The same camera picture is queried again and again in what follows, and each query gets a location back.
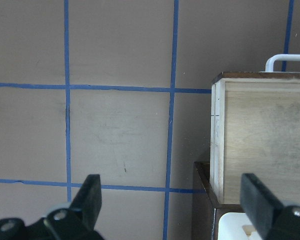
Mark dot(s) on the dark brown wooden cabinet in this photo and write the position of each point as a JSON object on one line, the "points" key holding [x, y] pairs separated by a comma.
{"points": [[206, 210]]}

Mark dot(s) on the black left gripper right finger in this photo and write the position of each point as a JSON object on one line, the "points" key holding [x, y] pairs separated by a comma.
{"points": [[272, 218]]}

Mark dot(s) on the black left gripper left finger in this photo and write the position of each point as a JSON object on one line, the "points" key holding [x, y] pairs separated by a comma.
{"points": [[75, 222]]}

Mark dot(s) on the white foam box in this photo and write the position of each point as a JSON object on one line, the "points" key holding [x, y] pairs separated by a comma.
{"points": [[236, 226]]}

